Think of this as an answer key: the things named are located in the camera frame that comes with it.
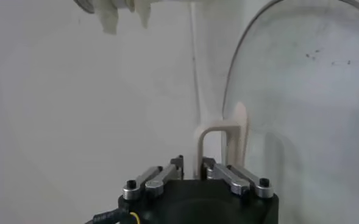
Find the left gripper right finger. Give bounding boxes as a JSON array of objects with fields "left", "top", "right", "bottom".
[{"left": 201, "top": 156, "right": 275, "bottom": 199}]

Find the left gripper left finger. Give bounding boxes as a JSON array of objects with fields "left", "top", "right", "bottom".
[{"left": 121, "top": 154, "right": 185, "bottom": 201}]

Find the round glass pot lid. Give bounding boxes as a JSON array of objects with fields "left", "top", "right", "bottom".
[{"left": 193, "top": 0, "right": 359, "bottom": 224}]

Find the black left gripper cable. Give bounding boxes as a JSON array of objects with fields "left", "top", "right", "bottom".
[{"left": 84, "top": 209, "right": 141, "bottom": 224}]

